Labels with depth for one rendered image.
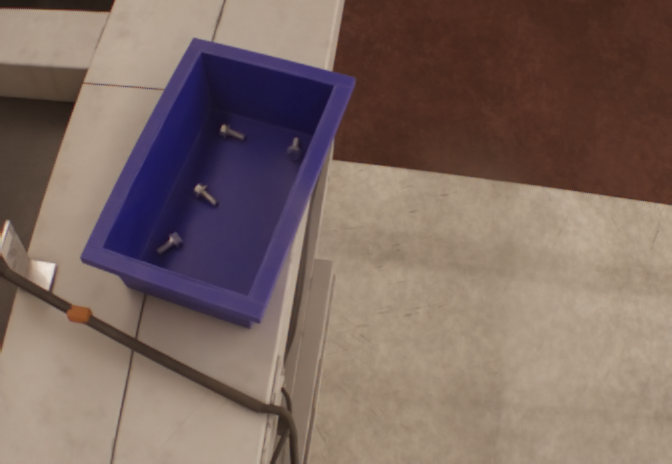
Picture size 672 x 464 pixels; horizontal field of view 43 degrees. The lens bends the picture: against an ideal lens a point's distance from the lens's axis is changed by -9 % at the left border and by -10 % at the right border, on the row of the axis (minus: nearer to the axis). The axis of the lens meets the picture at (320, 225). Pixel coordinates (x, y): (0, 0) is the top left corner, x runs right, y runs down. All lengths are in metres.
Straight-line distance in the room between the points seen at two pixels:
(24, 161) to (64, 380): 0.29
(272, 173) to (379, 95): 1.12
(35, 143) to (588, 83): 1.38
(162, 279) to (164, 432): 0.13
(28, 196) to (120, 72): 0.16
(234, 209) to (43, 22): 0.33
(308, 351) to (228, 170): 0.43
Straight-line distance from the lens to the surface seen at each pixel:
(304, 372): 1.19
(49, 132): 0.97
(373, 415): 1.61
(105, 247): 0.72
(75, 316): 0.74
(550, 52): 2.08
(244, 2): 0.96
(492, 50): 2.05
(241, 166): 0.83
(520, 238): 1.79
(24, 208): 0.93
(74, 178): 0.85
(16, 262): 0.78
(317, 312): 1.22
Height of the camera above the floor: 1.54
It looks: 61 degrees down
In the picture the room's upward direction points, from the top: 2 degrees clockwise
